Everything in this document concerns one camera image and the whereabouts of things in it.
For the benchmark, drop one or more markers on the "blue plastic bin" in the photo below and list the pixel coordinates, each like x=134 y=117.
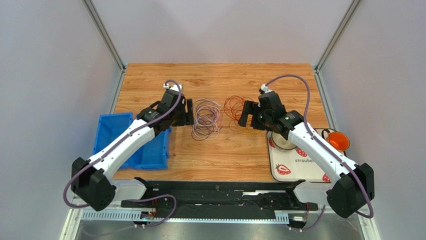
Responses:
x=152 y=156
x=110 y=127

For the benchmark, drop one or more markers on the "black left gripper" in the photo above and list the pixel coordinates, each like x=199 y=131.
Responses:
x=187 y=118

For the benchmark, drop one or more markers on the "blue plastic bin right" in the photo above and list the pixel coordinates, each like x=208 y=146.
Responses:
x=152 y=156

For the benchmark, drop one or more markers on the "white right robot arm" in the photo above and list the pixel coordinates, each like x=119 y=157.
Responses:
x=351 y=184

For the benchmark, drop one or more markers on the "beige bowl black rim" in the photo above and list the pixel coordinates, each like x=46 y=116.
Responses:
x=280 y=142

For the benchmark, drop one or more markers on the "strawberry print tray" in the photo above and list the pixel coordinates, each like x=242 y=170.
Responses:
x=293 y=165

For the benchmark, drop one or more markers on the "aluminium frame post right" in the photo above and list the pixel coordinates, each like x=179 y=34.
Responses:
x=338 y=33

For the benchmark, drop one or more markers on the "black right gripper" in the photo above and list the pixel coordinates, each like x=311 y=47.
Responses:
x=252 y=112

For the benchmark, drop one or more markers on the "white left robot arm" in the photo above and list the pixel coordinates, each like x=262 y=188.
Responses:
x=92 y=185

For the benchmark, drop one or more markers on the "orange plastic cup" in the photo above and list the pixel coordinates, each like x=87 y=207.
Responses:
x=338 y=140

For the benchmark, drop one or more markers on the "aluminium frame post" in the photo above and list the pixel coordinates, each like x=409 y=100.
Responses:
x=97 y=20
x=338 y=33

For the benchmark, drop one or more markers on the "aluminium frame post left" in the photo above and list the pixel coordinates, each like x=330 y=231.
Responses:
x=97 y=20

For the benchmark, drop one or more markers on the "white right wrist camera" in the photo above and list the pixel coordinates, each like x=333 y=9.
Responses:
x=264 y=89

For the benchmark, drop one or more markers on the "blue plastic bin left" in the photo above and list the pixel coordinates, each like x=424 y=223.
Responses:
x=110 y=127

